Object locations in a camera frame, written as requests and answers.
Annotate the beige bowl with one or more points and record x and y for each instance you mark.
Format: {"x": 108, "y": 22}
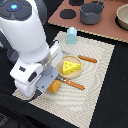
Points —
{"x": 122, "y": 14}

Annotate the light blue milk carton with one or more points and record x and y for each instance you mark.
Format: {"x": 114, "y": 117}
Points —
{"x": 71, "y": 35}

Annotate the round wooden plate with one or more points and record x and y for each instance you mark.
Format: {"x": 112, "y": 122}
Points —
{"x": 71, "y": 75}

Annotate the yellow toy cheese wedge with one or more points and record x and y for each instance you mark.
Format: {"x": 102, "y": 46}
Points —
{"x": 69, "y": 67}

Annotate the beige striped placemat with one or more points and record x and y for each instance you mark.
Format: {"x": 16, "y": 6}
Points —
{"x": 73, "y": 105}

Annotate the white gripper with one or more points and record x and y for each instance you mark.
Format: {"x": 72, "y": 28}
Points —
{"x": 35, "y": 66}

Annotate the black round burner back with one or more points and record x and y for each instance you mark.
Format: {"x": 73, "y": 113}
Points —
{"x": 76, "y": 2}

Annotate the toy knife wooden handle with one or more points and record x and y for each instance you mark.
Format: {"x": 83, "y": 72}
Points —
{"x": 81, "y": 57}

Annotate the grey toy frying pan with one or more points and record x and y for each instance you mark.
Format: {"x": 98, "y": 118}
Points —
{"x": 12, "y": 56}

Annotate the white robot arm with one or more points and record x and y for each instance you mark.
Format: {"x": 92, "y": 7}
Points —
{"x": 21, "y": 23}

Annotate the toy fork wooden handle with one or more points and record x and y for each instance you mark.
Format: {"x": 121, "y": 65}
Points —
{"x": 76, "y": 85}

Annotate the black round burner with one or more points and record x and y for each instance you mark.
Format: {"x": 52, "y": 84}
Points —
{"x": 67, "y": 14}
{"x": 76, "y": 2}

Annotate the pink toy stove board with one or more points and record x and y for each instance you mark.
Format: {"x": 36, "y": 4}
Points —
{"x": 107, "y": 26}

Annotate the orange toy bread loaf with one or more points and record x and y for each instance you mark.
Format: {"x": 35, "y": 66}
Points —
{"x": 54, "y": 86}

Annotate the grey toy cooking pot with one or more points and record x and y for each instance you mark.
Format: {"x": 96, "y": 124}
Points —
{"x": 90, "y": 13}

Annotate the black round burner front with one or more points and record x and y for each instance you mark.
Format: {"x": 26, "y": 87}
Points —
{"x": 67, "y": 14}

